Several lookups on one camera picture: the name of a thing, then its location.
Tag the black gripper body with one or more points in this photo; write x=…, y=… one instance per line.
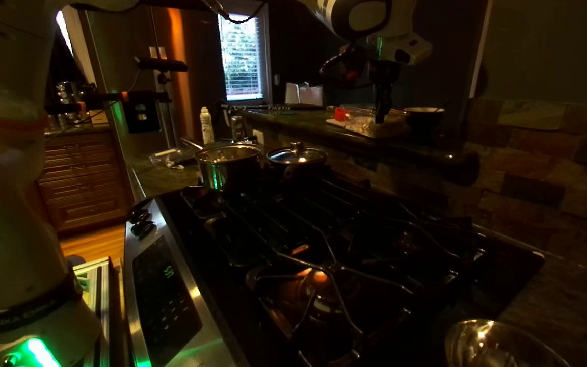
x=386, y=74

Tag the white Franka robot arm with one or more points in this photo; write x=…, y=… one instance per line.
x=8, y=237

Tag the dark bowl with white inside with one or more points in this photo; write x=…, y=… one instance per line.
x=425, y=115

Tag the red measuring cup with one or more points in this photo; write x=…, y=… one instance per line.
x=340, y=115

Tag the white cutting board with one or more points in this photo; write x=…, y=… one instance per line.
x=336, y=127

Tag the glass pot lid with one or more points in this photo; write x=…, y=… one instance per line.
x=295, y=156

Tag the metal faucet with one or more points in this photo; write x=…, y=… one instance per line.
x=236, y=126

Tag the bright window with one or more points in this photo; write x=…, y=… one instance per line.
x=241, y=57

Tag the white bottle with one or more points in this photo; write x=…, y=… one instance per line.
x=206, y=126

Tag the black gas stove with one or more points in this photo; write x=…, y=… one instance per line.
x=293, y=273

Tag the flat shiny dish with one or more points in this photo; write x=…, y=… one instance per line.
x=171, y=156

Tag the black box with white label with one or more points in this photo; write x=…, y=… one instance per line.
x=140, y=114

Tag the clear glass bowl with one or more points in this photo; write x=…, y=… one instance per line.
x=498, y=343

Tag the wooden cabinet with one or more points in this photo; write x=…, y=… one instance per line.
x=81, y=180

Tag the dark countertop appliance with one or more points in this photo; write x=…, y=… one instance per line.
x=65, y=94

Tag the black camera on stand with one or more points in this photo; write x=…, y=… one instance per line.
x=162, y=67

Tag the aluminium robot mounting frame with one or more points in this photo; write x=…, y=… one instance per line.
x=103, y=306

